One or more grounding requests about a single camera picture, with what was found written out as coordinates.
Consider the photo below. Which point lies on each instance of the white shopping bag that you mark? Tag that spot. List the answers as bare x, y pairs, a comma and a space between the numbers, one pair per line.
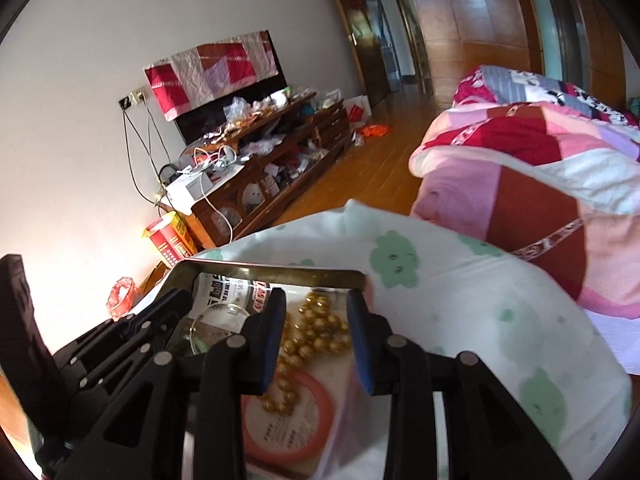
357, 110

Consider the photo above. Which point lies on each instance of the pile of cabinet clutter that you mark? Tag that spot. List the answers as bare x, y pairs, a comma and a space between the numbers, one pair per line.
250, 120

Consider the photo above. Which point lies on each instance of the wooden television cabinet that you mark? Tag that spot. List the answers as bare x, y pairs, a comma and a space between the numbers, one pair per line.
295, 170

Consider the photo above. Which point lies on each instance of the orange plastic bag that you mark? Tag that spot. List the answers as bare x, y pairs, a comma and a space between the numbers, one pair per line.
372, 131

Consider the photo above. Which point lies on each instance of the pink red patchwork quilt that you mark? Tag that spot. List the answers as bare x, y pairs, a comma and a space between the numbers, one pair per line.
525, 200

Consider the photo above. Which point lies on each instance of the glass panel door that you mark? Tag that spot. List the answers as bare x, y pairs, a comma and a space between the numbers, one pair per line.
555, 25

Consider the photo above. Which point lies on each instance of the red white patchwork cloth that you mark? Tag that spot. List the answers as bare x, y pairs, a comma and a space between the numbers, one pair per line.
200, 72

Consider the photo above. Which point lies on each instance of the red yellow cardboard box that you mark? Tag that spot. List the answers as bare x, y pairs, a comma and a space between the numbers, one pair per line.
167, 240

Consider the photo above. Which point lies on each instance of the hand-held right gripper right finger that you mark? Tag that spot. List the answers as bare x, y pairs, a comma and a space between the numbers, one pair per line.
361, 350

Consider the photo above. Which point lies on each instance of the metal tin box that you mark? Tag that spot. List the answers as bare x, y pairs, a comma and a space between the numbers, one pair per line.
280, 271

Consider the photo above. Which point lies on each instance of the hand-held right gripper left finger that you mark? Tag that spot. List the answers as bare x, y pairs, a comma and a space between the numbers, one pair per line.
272, 345

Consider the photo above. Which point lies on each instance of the open wooden door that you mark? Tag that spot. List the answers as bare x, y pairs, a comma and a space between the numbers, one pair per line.
357, 50

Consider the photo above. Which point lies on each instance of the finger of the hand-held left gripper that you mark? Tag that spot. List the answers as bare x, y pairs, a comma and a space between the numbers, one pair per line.
160, 305
125, 355

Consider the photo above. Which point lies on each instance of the wall power socket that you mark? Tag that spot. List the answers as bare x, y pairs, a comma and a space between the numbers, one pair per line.
132, 98

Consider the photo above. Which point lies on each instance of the red plastic bag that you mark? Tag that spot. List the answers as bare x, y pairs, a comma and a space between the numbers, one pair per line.
122, 300

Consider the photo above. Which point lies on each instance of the wooden wall wardrobe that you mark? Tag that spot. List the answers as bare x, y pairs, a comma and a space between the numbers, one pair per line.
475, 35

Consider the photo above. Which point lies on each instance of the grey cartoon print quilt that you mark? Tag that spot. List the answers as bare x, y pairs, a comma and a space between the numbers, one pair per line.
530, 85

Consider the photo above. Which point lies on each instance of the thin silver bangle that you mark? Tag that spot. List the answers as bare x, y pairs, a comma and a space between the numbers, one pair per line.
220, 308

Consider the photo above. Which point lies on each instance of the black television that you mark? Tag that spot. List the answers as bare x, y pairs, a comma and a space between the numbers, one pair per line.
200, 120

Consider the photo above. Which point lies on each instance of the white cardboard box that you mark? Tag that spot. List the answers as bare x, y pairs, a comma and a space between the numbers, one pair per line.
187, 187

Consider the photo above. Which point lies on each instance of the white pillow with green clouds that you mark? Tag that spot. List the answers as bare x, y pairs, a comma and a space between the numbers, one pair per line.
450, 300

